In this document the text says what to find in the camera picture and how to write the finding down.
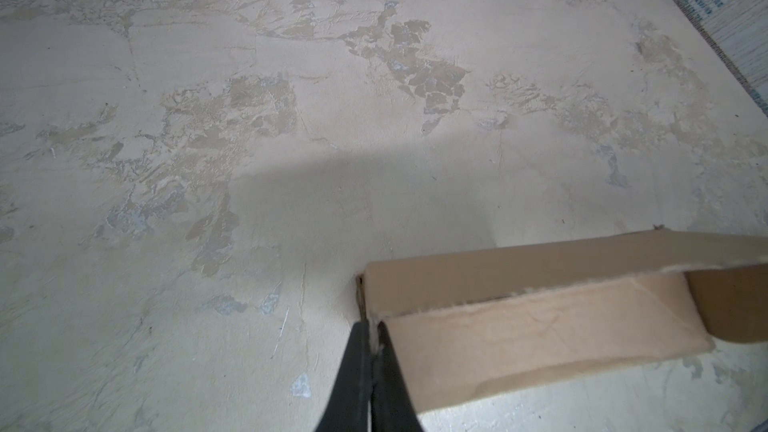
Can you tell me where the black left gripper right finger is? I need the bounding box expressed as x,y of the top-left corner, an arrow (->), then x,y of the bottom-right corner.
371,322 -> 424,432

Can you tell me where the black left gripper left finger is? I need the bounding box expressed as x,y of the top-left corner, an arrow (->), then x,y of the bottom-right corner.
315,321 -> 373,432

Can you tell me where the brown cardboard box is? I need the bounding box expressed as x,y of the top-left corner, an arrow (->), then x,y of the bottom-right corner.
361,229 -> 767,412

